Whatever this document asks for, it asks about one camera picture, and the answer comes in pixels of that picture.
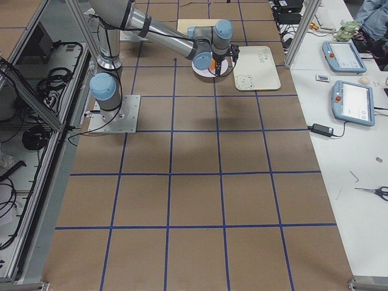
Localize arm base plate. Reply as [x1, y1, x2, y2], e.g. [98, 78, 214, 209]
[88, 95, 141, 134]
[120, 31, 149, 42]

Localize black power adapter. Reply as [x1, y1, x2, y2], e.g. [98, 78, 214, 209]
[307, 123, 333, 138]

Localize brass cylinder part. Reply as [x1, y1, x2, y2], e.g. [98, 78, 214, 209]
[309, 22, 319, 31]

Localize small white label box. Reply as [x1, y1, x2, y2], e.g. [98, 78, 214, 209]
[315, 75, 330, 82]

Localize wooden cutting board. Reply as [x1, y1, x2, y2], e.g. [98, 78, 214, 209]
[176, 19, 219, 35]

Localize person in blue jacket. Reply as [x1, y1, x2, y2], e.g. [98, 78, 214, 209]
[354, 0, 387, 40]

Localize beige egg shaped object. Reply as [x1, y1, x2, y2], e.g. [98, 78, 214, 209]
[359, 77, 370, 85]

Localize green tape roll stack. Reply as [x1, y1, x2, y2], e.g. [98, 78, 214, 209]
[335, 20, 358, 42]

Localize near blue teach pendant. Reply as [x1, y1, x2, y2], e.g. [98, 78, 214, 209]
[331, 80, 375, 127]

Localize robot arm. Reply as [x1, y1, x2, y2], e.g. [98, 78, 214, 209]
[90, 1, 239, 123]

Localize far blue teach pendant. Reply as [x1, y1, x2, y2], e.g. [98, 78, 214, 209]
[322, 41, 367, 73]

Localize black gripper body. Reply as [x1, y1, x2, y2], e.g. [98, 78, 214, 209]
[212, 48, 229, 62]

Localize blue teach pendant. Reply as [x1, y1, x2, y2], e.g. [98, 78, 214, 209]
[331, 80, 375, 127]
[322, 41, 367, 73]

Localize pale green bear tray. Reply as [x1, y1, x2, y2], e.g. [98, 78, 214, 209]
[233, 46, 281, 91]

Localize white keyboard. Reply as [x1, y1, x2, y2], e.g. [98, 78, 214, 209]
[315, 3, 336, 31]

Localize black scissors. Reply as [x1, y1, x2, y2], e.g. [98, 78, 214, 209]
[355, 186, 388, 201]

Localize white round plate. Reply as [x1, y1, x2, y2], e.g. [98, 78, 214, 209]
[192, 59, 229, 78]

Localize aluminium frame post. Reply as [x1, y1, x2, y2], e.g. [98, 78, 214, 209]
[284, 0, 321, 69]

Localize orange fruit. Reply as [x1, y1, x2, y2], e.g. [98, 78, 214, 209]
[209, 59, 216, 70]

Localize hex key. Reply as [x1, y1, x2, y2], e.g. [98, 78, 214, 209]
[349, 171, 360, 183]

